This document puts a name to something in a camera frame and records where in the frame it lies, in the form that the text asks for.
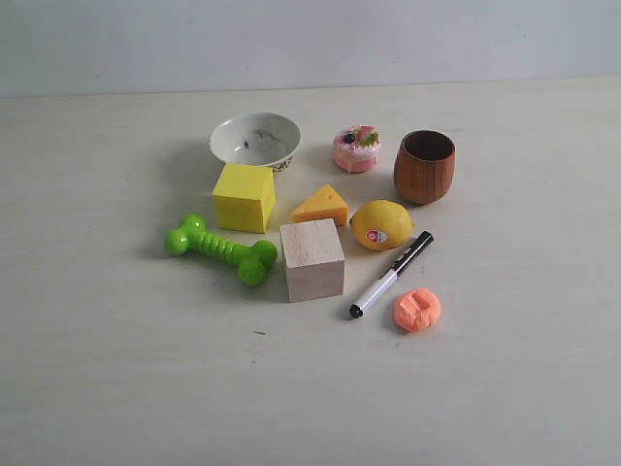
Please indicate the orange play dough ball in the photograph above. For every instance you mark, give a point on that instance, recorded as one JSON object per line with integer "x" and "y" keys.
{"x": 417, "y": 309}

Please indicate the light wooden cube block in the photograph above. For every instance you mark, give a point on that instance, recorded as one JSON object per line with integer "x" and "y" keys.
{"x": 313, "y": 260}

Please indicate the orange cheese wedge toy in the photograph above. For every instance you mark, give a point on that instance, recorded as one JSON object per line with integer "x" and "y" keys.
{"x": 325, "y": 203}

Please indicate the green bone dog toy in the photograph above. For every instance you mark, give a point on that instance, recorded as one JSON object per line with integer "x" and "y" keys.
{"x": 252, "y": 263}

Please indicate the yellow lemon with sticker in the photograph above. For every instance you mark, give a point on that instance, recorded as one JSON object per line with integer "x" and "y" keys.
{"x": 381, "y": 225}

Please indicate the yellow cube block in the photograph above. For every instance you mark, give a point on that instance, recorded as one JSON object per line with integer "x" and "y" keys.
{"x": 244, "y": 197}

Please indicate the pink toy cake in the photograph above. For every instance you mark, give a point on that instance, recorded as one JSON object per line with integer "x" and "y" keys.
{"x": 357, "y": 148}

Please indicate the white ceramic bowl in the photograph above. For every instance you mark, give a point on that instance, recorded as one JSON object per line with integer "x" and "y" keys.
{"x": 256, "y": 139}

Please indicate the black and white marker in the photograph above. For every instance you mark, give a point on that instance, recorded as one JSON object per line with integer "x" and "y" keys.
{"x": 372, "y": 293}

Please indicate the brown wooden cup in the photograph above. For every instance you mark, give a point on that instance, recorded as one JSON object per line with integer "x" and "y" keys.
{"x": 424, "y": 166}

